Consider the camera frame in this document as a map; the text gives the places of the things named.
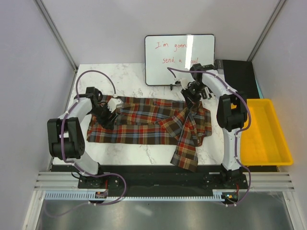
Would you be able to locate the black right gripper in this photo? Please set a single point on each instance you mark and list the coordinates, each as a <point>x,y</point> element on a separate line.
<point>189,99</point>

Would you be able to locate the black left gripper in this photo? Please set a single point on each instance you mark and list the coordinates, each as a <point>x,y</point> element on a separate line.
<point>106,123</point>

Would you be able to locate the plaid long sleeve shirt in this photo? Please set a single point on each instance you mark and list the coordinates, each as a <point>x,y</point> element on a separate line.
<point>153,121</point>

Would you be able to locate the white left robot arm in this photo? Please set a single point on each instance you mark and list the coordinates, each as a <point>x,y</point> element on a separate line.
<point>65,137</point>

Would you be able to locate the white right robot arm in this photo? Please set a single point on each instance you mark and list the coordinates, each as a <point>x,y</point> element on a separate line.
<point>232,111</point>

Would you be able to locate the small whiteboard with stand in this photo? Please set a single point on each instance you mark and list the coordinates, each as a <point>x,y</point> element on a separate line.
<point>175,51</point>

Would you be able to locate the black flat box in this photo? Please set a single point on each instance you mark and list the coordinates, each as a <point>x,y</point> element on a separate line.
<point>239,75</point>

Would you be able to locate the yellow plastic bin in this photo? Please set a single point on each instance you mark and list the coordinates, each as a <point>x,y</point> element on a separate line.
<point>264,144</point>

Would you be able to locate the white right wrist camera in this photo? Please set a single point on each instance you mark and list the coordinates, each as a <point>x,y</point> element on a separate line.
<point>184,83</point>

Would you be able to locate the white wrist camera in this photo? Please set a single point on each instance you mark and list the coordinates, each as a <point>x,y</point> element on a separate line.
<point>114,103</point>
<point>184,83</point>

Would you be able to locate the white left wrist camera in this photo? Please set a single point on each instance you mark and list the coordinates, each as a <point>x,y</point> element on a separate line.
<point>114,103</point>

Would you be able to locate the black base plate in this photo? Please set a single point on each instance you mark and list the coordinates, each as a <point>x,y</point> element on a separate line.
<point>167,180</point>

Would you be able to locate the white slotted cable duct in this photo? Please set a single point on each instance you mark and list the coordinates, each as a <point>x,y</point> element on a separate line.
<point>95,196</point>

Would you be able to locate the aluminium extrusion rail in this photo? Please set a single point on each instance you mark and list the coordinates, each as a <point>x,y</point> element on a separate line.
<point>260,181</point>

